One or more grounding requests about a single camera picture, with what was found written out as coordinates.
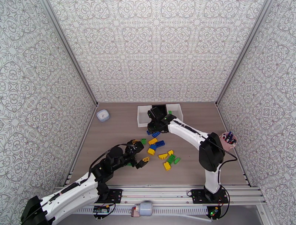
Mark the large green lego brick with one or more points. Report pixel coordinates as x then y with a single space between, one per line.
171 159

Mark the narrow green lego brick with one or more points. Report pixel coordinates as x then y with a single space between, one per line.
177 160

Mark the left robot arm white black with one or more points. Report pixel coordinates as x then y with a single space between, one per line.
74 194

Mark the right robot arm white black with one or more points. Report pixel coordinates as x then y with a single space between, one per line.
185 131

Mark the black plastic bin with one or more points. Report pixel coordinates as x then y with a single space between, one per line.
161 106

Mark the white plastic bin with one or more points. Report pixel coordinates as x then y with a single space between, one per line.
177 111
142 115

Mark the small light blue container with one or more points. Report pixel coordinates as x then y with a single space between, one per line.
103 115

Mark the white and pink device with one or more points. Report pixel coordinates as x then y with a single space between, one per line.
143 209

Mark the small circuit board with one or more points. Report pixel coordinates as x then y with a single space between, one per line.
101 209
214 211

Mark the black pen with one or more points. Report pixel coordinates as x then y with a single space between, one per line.
225 137

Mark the pink cup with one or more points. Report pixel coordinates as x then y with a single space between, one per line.
225 144

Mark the blue pen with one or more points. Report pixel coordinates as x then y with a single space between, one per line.
229 134

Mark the aluminium frame rail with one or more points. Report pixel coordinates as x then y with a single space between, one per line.
81 148
233 157
157 193

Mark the aluminium frame post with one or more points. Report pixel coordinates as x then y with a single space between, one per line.
242 50
69 53

